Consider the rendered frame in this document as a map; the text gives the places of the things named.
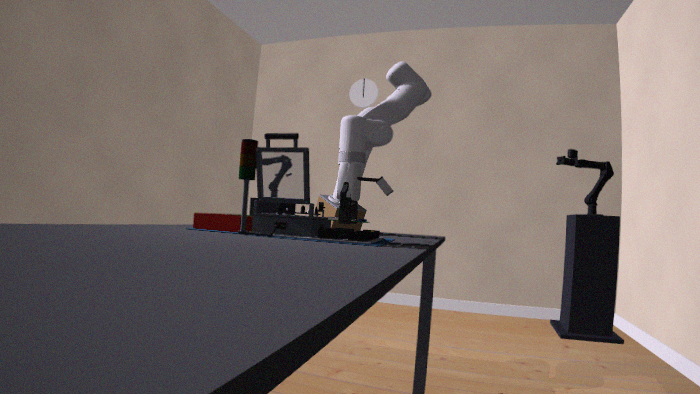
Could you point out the red open-top bin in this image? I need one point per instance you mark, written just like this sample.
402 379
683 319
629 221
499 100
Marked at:
220 222

